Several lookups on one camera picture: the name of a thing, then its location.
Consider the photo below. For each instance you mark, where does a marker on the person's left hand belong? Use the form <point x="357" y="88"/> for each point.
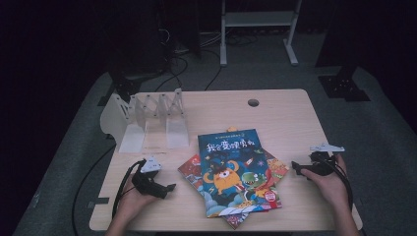
<point x="129" y="201"/>

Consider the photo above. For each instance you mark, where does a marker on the black floor stand base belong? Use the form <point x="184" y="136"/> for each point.
<point x="126" y="87"/>

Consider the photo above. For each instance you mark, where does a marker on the blue monster picture book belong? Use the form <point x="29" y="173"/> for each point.
<point x="232" y="164"/>

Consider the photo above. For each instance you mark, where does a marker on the black square floor plate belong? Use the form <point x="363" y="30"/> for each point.
<point x="342" y="88"/>

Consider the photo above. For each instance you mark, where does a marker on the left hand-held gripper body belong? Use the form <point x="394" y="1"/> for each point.
<point x="149" y="185"/>

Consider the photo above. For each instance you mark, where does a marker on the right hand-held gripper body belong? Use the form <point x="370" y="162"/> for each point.
<point x="323" y="164"/>

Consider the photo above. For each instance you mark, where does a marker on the light blue animals picture book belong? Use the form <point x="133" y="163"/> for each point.
<point x="190" y="172"/>

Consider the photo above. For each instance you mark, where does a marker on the white metal stand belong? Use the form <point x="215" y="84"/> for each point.
<point x="259" y="19"/>

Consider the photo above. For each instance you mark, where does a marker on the person's right hand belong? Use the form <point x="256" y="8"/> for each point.
<point x="334" y="188"/>

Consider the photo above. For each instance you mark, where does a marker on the clear acrylic book rack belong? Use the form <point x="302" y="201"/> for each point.
<point x="136" y="131"/>

